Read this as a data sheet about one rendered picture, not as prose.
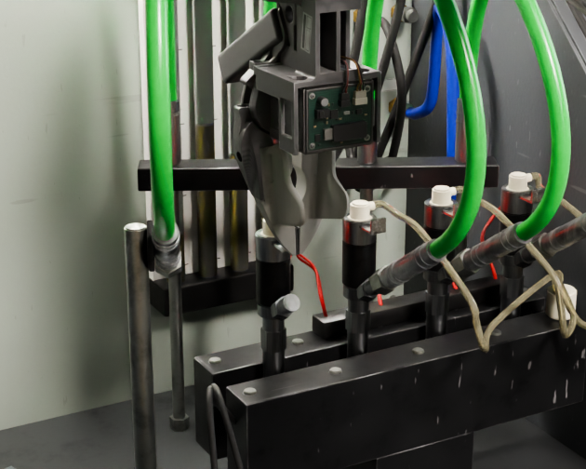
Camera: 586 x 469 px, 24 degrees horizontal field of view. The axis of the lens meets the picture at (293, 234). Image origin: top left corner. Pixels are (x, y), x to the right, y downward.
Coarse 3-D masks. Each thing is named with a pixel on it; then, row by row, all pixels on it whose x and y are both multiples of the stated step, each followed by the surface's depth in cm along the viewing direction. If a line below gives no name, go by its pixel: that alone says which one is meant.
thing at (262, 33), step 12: (276, 12) 96; (264, 24) 98; (276, 24) 96; (240, 36) 102; (252, 36) 100; (264, 36) 98; (276, 36) 96; (228, 48) 104; (240, 48) 102; (252, 48) 100; (264, 48) 98; (228, 60) 104; (240, 60) 102; (228, 72) 105; (240, 72) 103
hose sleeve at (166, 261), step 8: (176, 224) 91; (152, 232) 91; (176, 232) 91; (160, 240) 91; (168, 240) 91; (176, 240) 91; (160, 248) 92; (168, 248) 92; (176, 248) 93; (160, 256) 94; (168, 256) 94; (176, 256) 95; (160, 264) 97; (168, 264) 96; (176, 264) 97
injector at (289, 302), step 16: (256, 240) 107; (272, 240) 106; (256, 256) 107; (272, 256) 106; (288, 256) 107; (256, 272) 108; (272, 272) 107; (288, 272) 107; (256, 288) 108; (272, 288) 107; (288, 288) 108; (272, 304) 108; (288, 304) 106; (272, 320) 109; (272, 336) 109; (272, 352) 109; (272, 368) 110
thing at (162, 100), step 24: (168, 0) 117; (168, 24) 118; (168, 48) 83; (168, 72) 83; (168, 96) 83; (168, 120) 83; (168, 144) 83; (168, 168) 84; (168, 192) 85; (168, 216) 87
